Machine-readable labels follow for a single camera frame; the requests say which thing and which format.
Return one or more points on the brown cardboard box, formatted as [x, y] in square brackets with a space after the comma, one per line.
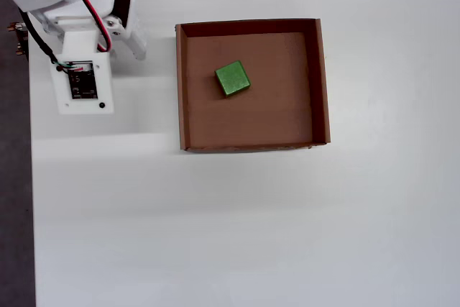
[251, 123]

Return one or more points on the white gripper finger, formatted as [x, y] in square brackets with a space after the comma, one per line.
[133, 42]

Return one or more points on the green cube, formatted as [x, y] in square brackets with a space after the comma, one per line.
[233, 78]

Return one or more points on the metal table clamp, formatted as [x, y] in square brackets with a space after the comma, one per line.
[19, 39]

